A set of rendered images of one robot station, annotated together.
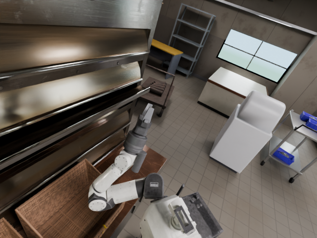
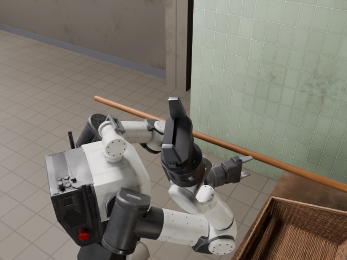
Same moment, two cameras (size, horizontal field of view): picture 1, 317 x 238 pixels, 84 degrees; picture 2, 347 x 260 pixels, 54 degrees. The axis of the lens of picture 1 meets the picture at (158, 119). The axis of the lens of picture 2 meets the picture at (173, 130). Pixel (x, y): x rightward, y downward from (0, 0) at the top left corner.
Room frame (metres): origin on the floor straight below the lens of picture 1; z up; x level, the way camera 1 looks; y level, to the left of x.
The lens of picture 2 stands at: (1.15, 0.21, 2.10)
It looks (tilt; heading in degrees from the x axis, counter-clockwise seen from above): 35 degrees down; 197
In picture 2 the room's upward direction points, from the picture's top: straight up
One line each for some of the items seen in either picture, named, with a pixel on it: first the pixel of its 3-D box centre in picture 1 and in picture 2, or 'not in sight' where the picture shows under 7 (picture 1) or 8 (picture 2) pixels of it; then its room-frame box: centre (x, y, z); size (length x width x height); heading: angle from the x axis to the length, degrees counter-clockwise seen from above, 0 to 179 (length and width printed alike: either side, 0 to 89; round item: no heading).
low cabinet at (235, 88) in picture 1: (234, 94); not in sight; (5.48, -1.95, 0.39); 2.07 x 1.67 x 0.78; 164
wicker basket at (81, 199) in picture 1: (78, 208); not in sight; (0.65, 0.32, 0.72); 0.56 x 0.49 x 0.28; 163
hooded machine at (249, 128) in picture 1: (244, 129); not in sight; (2.83, -1.50, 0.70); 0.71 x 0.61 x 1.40; 164
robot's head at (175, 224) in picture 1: (180, 216); (112, 141); (0.41, -0.21, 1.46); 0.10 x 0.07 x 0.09; 39
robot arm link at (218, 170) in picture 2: not in sight; (223, 172); (0.14, 0.11, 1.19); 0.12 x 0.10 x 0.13; 129
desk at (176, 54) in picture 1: (155, 56); not in sight; (6.24, 0.86, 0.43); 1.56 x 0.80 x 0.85; 74
